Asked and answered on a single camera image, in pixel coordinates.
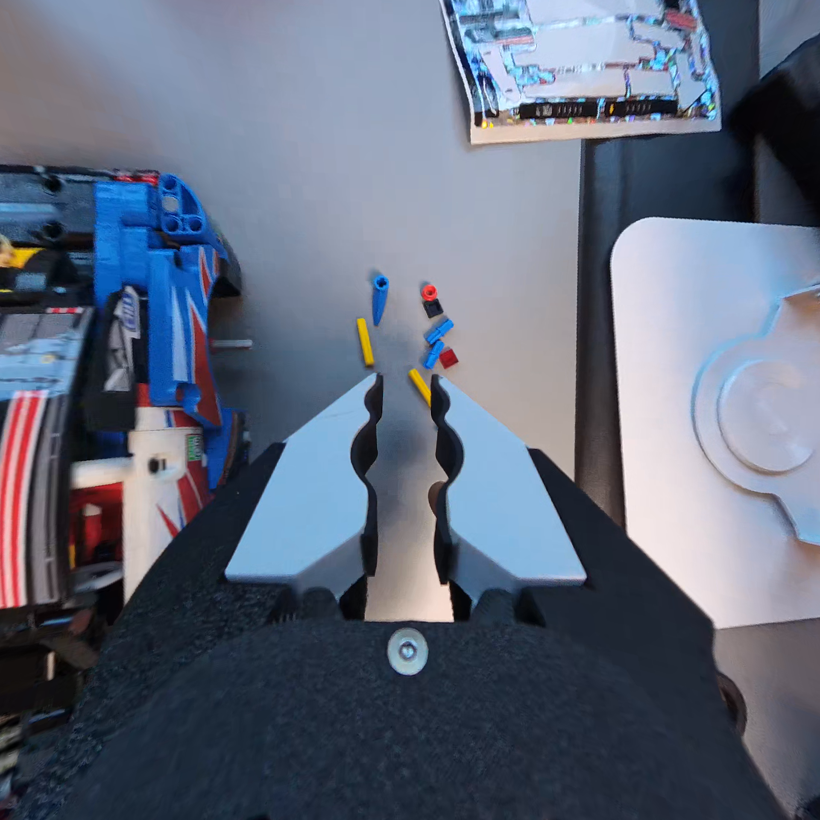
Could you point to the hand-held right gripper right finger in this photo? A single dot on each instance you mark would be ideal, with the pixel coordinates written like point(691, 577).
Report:
point(512, 512)

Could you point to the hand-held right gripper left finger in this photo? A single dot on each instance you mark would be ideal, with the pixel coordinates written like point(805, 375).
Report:
point(301, 512)

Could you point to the lego race car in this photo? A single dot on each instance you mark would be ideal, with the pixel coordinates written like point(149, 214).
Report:
point(160, 288)

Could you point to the small coloured lego pieces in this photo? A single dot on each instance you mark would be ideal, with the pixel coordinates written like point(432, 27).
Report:
point(380, 298)

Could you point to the black rubber lego tire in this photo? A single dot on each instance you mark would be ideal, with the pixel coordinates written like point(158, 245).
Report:
point(731, 701)

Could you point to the white document stand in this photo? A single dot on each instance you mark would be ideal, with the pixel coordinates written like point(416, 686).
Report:
point(660, 384)

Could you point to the holographic sticker sheet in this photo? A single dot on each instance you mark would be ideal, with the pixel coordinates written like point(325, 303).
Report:
point(576, 64)

